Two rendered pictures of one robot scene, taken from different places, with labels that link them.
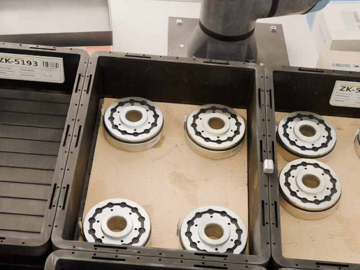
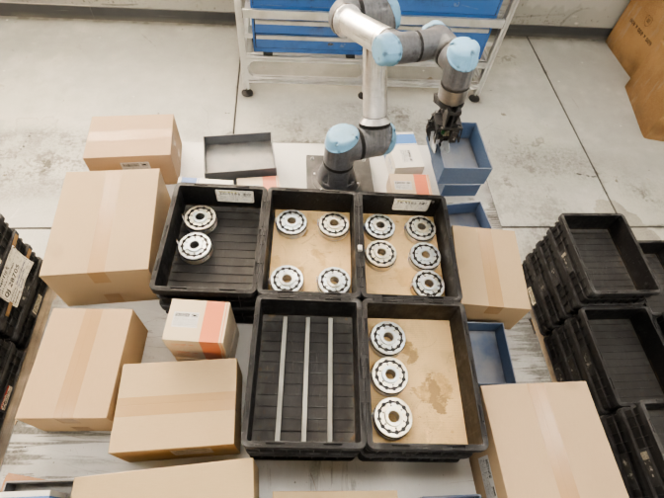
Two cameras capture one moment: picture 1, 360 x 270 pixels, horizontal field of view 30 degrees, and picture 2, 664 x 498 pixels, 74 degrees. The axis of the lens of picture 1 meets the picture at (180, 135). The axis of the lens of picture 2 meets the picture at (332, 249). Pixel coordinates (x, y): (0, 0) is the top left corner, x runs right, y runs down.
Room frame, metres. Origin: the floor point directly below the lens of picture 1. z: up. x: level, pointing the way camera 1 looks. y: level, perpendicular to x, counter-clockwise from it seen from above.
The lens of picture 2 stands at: (-0.10, 0.02, 2.06)
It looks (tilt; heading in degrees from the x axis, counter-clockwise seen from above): 57 degrees down; 354
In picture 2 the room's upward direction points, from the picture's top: 8 degrees clockwise
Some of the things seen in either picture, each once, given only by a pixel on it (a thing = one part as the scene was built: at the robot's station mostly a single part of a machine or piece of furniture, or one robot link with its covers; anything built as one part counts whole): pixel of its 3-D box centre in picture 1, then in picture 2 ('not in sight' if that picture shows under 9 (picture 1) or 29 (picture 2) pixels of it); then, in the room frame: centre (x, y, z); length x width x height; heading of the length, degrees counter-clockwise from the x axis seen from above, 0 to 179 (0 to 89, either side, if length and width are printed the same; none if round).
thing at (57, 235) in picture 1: (169, 148); (310, 240); (0.67, 0.01, 0.92); 0.40 x 0.30 x 0.02; 1
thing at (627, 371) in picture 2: not in sight; (608, 366); (0.52, -1.27, 0.31); 0.40 x 0.30 x 0.34; 4
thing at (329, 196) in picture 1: (309, 183); (380, 253); (0.67, -0.22, 0.86); 0.10 x 0.10 x 0.01
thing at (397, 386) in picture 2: not in sight; (389, 374); (0.27, -0.22, 0.86); 0.10 x 0.10 x 0.01
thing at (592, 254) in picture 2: not in sight; (580, 277); (0.92, -1.23, 0.37); 0.40 x 0.30 x 0.45; 4
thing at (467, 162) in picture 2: not in sight; (457, 152); (0.91, -0.43, 1.10); 0.20 x 0.15 x 0.07; 5
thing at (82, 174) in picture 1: (167, 169); (310, 249); (0.67, 0.01, 0.87); 0.40 x 0.30 x 0.11; 1
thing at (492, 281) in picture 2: not in sight; (480, 277); (0.65, -0.57, 0.78); 0.30 x 0.22 x 0.16; 178
